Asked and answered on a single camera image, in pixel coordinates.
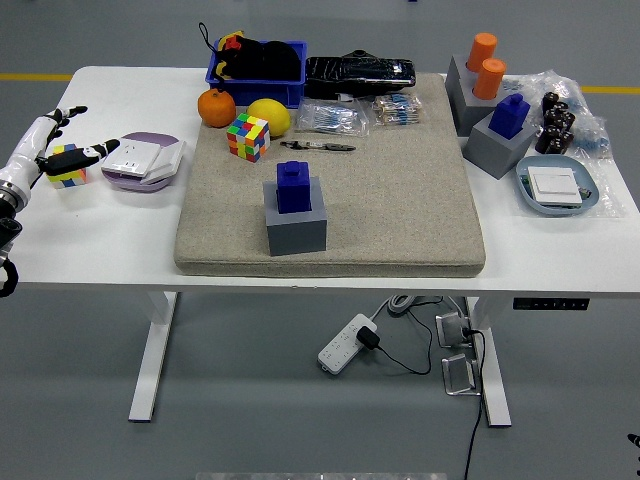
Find bag of tan resistors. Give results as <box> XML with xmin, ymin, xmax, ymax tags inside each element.
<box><xmin>370</xmin><ymin>92</ymin><xmax>429</xmax><ymax>126</ymax></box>

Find long black power cable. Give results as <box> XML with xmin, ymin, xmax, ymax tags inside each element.
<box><xmin>462</xmin><ymin>327</ymin><xmax>489</xmax><ymax>480</ymax></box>

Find white power strip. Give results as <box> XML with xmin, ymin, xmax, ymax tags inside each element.
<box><xmin>317</xmin><ymin>313</ymin><xmax>379</xmax><ymax>376</ymax></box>

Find blue block seal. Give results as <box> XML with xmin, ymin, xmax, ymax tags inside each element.
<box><xmin>275</xmin><ymin>160</ymin><xmax>313</xmax><ymax>216</ymax></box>
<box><xmin>488</xmin><ymin>93</ymin><xmax>531</xmax><ymax>140</ymax></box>

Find black power adapter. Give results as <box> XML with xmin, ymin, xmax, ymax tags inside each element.
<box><xmin>355</xmin><ymin>325</ymin><xmax>382</xmax><ymax>352</ymax></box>

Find lilac shallow dish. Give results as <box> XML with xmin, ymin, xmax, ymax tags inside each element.
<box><xmin>101</xmin><ymin>131</ymin><xmax>187</xmax><ymax>192</ymax></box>

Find bag of blue resistors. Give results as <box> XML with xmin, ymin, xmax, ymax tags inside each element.
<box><xmin>294</xmin><ymin>97</ymin><xmax>372</xmax><ymax>138</ymax></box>

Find yellow lemon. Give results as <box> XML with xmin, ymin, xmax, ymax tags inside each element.
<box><xmin>247</xmin><ymin>98</ymin><xmax>292</xmax><ymax>139</ymax></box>

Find orange cylinder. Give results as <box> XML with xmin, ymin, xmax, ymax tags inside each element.
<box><xmin>472</xmin><ymin>57</ymin><xmax>508</xmax><ymax>101</ymax></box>
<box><xmin>466</xmin><ymin>32</ymin><xmax>499</xmax><ymax>74</ymax></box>

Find white square switch panel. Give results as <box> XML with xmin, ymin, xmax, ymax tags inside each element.
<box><xmin>527</xmin><ymin>166</ymin><xmax>585</xmax><ymax>207</ymax></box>

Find small colourful puzzle cube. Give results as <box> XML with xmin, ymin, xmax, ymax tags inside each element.
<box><xmin>45</xmin><ymin>143</ymin><xmax>89</xmax><ymax>190</ymax></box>

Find metal foot bracket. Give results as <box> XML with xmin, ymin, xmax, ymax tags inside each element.
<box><xmin>434</xmin><ymin>311</ymin><xmax>476</xmax><ymax>350</ymax></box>
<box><xmin>440</xmin><ymin>353</ymin><xmax>482</xmax><ymax>397</ymax></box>

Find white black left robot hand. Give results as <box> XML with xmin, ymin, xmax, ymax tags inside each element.
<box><xmin>0</xmin><ymin>104</ymin><xmax>122</xmax><ymax>201</ymax></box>

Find yellow red toy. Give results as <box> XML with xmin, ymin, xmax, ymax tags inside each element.
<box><xmin>218</xmin><ymin>30</ymin><xmax>246</xmax><ymax>79</ymax></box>

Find blue plastic bin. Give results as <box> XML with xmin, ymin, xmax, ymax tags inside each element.
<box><xmin>205</xmin><ymin>39</ymin><xmax>308</xmax><ymax>109</ymax></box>

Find white table leg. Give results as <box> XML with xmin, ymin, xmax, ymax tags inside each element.
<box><xmin>462</xmin><ymin>297</ymin><xmax>513</xmax><ymax>428</ymax></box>
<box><xmin>128</xmin><ymin>291</ymin><xmax>180</xmax><ymax>424</ymax></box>

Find black fabric pouch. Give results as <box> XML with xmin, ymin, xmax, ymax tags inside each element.
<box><xmin>219</xmin><ymin>37</ymin><xmax>304</xmax><ymax>81</ymax></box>

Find black table control panel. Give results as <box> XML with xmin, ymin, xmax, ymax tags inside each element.
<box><xmin>512</xmin><ymin>297</ymin><xmax>590</xmax><ymax>312</ymax></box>

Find grey two-hole holder block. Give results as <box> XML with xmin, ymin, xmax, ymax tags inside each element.
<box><xmin>444</xmin><ymin>53</ymin><xmax>506</xmax><ymax>137</ymax></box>

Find white wall socket panel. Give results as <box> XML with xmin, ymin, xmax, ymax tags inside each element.
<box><xmin>103</xmin><ymin>140</ymin><xmax>162</xmax><ymax>177</ymax></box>

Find black strap cord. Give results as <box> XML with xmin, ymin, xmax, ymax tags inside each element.
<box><xmin>198</xmin><ymin>21</ymin><xmax>226</xmax><ymax>94</ymax></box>

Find black pen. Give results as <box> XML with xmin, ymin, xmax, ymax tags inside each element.
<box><xmin>279</xmin><ymin>140</ymin><xmax>357</xmax><ymax>153</ymax></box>

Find thin black adapter cable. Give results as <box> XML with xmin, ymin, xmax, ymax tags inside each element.
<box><xmin>374</xmin><ymin>299</ymin><xmax>434</xmax><ymax>376</ymax></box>

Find black wrapped keyboard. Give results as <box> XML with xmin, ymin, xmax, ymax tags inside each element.
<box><xmin>304</xmin><ymin>48</ymin><xmax>417</xmax><ymax>100</ymax></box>

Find light blue dish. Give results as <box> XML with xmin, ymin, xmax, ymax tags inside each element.
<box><xmin>514</xmin><ymin>153</ymin><xmax>601</xmax><ymax>217</ymax></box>

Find large colourful puzzle cube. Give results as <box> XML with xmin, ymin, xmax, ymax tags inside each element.
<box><xmin>226</xmin><ymin>113</ymin><xmax>272</xmax><ymax>164</ymax></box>

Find crumpled clear plastic bags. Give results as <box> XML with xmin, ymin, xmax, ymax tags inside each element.
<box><xmin>502</xmin><ymin>69</ymin><xmax>614</xmax><ymax>161</ymax></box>

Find grey-brown fabric mat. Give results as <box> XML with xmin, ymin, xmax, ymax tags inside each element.
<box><xmin>173</xmin><ymin>72</ymin><xmax>487</xmax><ymax>279</ymax></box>

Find white coiled cable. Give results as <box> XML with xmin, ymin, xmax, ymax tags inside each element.
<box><xmin>369</xmin><ymin>294</ymin><xmax>444</xmax><ymax>321</ymax></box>

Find grey cube seal holder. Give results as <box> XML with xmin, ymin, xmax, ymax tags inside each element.
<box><xmin>462</xmin><ymin>110</ymin><xmax>540</xmax><ymax>180</ymax></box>
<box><xmin>263</xmin><ymin>177</ymin><xmax>329</xmax><ymax>258</ymax></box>

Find orange fruit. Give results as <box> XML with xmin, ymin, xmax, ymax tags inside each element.
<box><xmin>197</xmin><ymin>88</ymin><xmax>237</xmax><ymax>129</ymax></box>

